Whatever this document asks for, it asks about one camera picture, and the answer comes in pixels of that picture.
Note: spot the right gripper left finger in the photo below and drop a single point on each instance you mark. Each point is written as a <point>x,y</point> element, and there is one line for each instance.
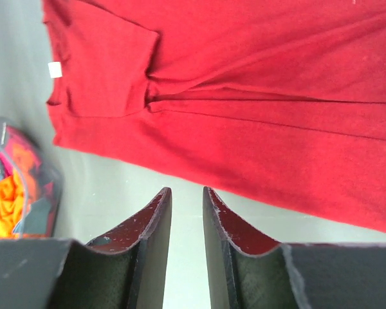
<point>122,268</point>

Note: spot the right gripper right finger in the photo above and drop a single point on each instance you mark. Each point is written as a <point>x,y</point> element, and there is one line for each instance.
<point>248,269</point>

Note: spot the red t shirt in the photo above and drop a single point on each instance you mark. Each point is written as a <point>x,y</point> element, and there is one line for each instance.
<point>283,102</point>

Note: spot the clear plastic bin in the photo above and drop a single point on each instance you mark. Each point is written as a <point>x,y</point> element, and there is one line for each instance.
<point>39,221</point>

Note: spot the orange t shirt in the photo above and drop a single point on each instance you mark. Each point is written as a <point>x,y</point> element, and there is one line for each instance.
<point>17,192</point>

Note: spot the magenta t shirt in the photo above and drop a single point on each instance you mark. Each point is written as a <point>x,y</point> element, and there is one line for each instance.
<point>18,151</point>

